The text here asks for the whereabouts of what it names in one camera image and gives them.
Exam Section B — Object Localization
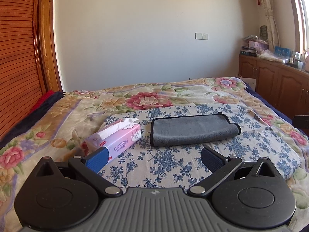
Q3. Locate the purple and grey towel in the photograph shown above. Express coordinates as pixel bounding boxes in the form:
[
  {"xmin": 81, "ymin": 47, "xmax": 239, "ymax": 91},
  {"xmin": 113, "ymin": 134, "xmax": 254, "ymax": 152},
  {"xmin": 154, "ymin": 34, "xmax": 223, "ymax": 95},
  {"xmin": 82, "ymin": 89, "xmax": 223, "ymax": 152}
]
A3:
[{"xmin": 150, "ymin": 112, "xmax": 241, "ymax": 147}]

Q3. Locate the dark blue bed sheet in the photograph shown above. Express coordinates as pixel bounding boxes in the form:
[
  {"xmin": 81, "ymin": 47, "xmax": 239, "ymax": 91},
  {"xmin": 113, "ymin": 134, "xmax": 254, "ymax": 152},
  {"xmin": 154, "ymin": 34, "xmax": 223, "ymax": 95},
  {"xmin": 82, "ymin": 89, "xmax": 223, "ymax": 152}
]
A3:
[{"xmin": 242, "ymin": 82, "xmax": 309, "ymax": 136}]

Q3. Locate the wooden sideboard cabinet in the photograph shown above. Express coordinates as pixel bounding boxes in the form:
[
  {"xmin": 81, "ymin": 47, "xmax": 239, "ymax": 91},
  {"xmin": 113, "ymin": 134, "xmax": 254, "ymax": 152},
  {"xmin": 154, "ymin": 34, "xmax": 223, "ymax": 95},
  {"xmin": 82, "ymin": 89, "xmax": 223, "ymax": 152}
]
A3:
[{"xmin": 238, "ymin": 55, "xmax": 308, "ymax": 119}]

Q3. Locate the pink cotton tissue pack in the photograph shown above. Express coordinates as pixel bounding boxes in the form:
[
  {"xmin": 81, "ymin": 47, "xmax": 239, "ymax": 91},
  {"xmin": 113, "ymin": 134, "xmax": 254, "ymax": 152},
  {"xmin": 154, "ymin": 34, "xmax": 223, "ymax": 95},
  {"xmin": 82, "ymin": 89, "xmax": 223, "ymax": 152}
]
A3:
[{"xmin": 84, "ymin": 118, "xmax": 141, "ymax": 164}]

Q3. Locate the floral pastel bed blanket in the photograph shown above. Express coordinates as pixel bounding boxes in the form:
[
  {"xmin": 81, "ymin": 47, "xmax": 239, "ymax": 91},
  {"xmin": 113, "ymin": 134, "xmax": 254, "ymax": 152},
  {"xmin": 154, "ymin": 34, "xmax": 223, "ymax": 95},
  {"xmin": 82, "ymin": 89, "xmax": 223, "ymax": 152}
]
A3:
[{"xmin": 1, "ymin": 77, "xmax": 308, "ymax": 231}]

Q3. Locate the blue floral white cloth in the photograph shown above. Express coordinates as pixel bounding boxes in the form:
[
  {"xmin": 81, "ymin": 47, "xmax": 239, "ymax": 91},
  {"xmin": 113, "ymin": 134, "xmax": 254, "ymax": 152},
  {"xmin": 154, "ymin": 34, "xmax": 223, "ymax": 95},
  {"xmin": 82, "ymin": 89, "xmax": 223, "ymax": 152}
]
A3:
[{"xmin": 100, "ymin": 103, "xmax": 301, "ymax": 191}]

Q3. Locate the white box beside bed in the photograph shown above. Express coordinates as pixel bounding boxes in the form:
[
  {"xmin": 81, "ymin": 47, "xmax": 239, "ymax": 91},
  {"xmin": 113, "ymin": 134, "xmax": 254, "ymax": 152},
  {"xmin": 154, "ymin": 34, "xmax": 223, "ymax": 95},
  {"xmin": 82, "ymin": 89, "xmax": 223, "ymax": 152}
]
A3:
[{"xmin": 240, "ymin": 77, "xmax": 256, "ymax": 91}]

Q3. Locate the red blanket at bedside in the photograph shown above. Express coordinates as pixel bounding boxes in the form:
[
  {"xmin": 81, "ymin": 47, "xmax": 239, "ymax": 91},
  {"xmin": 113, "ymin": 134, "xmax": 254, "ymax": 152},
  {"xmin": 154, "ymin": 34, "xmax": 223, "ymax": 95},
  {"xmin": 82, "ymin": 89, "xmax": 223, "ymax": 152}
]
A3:
[{"xmin": 29, "ymin": 90, "xmax": 55, "ymax": 114}]

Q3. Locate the clutter pile on cabinet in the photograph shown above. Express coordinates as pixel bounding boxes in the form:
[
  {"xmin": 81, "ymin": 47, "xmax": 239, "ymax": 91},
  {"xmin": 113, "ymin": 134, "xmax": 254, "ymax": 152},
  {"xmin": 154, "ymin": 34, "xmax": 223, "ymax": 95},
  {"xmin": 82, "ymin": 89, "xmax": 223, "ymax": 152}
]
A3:
[{"xmin": 240, "ymin": 25, "xmax": 308, "ymax": 72}]

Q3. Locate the wooden louvered wardrobe door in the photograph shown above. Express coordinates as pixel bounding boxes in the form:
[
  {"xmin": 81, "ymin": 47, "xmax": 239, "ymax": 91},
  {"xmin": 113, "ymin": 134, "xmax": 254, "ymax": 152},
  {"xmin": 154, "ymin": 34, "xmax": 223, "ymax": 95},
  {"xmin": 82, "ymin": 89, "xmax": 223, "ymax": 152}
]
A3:
[{"xmin": 1, "ymin": 0, "xmax": 46, "ymax": 137}]

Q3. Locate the patterned beige curtain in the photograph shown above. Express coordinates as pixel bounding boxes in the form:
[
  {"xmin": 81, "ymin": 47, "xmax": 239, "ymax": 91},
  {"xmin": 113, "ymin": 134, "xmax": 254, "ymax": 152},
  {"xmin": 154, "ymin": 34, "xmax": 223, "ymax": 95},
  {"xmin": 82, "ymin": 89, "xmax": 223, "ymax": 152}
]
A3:
[{"xmin": 258, "ymin": 0, "xmax": 280, "ymax": 51}]

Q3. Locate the window frame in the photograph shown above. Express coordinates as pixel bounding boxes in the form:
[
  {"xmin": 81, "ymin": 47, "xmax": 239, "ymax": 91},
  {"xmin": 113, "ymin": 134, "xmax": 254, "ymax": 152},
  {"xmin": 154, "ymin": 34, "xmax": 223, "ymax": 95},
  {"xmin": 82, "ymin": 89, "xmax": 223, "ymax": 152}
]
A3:
[{"xmin": 291, "ymin": 0, "xmax": 308, "ymax": 52}]

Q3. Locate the white wall switch socket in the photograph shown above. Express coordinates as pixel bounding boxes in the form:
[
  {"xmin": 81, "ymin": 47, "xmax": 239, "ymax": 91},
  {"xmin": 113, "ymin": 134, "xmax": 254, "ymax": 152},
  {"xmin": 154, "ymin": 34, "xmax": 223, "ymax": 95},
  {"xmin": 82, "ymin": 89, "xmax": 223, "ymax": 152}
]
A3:
[{"xmin": 195, "ymin": 33, "xmax": 208, "ymax": 40}]

